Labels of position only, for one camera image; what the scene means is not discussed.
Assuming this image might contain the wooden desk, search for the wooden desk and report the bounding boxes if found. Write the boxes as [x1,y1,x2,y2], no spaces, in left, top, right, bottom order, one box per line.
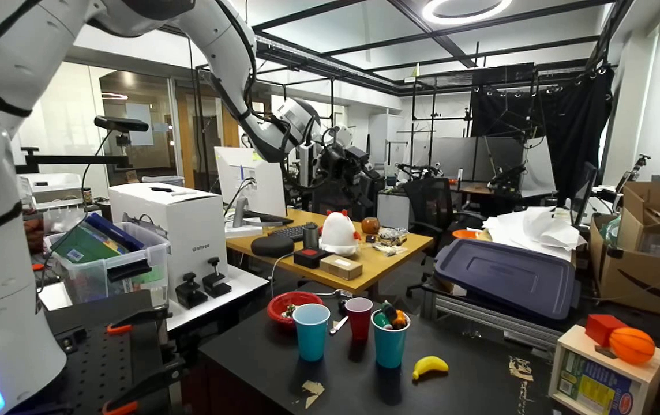
[224,205,437,297]

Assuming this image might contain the blue book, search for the blue book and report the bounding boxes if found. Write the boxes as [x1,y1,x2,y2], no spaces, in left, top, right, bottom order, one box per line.
[83,213,148,254]

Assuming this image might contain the white plush chicken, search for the white plush chicken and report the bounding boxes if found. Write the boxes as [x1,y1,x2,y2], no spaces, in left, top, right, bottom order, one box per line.
[316,210,362,259]

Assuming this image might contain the black toggle clamp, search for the black toggle clamp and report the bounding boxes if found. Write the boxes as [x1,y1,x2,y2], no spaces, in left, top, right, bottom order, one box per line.
[201,257,236,299]
[174,273,210,312]

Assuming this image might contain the white crumpled paper pile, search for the white crumpled paper pile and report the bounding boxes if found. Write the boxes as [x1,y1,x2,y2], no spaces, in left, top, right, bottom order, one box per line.
[482,205,585,260]

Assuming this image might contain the silver metal fork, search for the silver metal fork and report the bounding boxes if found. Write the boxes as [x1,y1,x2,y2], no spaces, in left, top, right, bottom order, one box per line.
[328,312,352,337]

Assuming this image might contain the red plastic cup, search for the red plastic cup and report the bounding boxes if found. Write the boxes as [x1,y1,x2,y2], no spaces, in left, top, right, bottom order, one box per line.
[341,296,376,346]

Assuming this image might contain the colourful small toys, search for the colourful small toys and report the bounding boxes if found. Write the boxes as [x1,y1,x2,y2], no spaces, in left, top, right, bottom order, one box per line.
[374,299,411,331]

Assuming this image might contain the orange toy pumpkin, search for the orange toy pumpkin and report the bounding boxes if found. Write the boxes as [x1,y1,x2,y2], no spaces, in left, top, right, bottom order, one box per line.
[607,325,659,366]

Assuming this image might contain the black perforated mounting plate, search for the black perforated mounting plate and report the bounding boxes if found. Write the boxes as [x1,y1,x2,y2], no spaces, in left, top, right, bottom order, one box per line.
[40,289,187,415]

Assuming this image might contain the small tan cardboard box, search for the small tan cardboard box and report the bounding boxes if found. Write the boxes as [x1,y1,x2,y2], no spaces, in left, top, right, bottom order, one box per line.
[318,254,366,282]

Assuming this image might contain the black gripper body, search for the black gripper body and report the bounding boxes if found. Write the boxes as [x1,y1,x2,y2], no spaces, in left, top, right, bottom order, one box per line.
[318,144,371,191]

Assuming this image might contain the white cardboard product box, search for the white cardboard product box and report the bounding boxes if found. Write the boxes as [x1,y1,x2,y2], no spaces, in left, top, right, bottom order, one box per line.
[107,182,232,305]

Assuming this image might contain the brown toy football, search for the brown toy football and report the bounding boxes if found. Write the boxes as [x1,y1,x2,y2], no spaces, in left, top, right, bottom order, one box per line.
[361,215,384,243]

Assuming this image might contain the aluminium frame rail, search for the aluminium frame rail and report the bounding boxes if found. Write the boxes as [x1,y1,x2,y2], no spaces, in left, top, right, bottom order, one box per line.
[431,296,565,352]

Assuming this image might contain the ring ceiling light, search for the ring ceiling light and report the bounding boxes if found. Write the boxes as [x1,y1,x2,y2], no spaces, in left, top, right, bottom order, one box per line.
[421,0,514,29]

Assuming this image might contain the black mesh office chair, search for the black mesh office chair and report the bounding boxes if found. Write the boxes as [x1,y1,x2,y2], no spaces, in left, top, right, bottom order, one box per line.
[401,170,461,243]

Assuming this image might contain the tan tape patch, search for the tan tape patch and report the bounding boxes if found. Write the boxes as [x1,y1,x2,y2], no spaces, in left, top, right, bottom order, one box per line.
[298,378,328,410]
[509,352,539,386]

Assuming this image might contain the clear glass jar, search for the clear glass jar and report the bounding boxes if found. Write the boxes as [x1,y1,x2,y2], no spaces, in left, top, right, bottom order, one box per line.
[371,227,411,257]

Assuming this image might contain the black hanging curtain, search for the black hanging curtain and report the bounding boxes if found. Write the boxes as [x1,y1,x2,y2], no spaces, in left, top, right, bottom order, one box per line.
[468,65,616,207]

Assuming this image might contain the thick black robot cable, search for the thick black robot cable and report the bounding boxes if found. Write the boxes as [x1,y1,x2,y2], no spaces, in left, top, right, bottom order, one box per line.
[213,0,349,169]

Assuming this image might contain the black box with red label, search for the black box with red label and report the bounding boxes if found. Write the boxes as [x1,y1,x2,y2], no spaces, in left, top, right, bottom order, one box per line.
[292,247,332,269]

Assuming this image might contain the open cardboard box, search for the open cardboard box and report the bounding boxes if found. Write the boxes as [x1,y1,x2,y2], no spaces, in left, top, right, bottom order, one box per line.
[588,180,660,320]

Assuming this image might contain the red toy block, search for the red toy block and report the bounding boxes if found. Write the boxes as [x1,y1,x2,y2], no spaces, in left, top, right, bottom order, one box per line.
[585,312,629,349]

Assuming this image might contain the dark blue bin lid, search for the dark blue bin lid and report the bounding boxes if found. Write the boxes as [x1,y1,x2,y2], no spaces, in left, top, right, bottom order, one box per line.
[431,237,585,322]

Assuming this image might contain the red plastic bowl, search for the red plastic bowl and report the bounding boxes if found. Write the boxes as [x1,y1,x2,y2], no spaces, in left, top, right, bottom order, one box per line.
[266,289,325,331]

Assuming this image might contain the orange-handled clamp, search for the orange-handled clamp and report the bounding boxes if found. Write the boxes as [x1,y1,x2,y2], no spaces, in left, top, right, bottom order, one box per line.
[104,306,171,338]
[101,357,187,415]

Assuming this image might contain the green book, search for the green book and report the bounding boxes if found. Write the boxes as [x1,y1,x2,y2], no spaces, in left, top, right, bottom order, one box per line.
[51,222,123,265]

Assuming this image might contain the yellow toy banana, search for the yellow toy banana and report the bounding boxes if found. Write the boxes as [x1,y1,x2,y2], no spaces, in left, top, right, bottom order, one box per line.
[411,352,452,382]

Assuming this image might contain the white side table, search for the white side table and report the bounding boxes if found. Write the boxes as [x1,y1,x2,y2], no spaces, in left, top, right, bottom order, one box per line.
[37,263,271,335]

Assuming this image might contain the teal plastic cup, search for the teal plastic cup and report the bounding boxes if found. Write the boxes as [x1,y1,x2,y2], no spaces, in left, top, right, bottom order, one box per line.
[292,303,332,364]
[369,306,414,371]

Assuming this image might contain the black camera on boom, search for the black camera on boom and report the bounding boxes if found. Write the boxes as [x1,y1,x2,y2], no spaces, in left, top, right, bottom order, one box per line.
[9,112,152,178]

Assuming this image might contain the white-backed computer monitor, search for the white-backed computer monitor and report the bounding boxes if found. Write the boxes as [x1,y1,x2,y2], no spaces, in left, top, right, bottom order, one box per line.
[213,146,288,230]

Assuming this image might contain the wooden shape sorter box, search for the wooden shape sorter box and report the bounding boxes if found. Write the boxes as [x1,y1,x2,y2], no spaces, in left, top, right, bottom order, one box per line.
[547,320,660,415]

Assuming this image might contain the clear plastic storage bin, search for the clear plastic storage bin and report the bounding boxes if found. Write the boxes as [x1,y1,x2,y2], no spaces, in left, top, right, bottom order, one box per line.
[47,215,174,306]

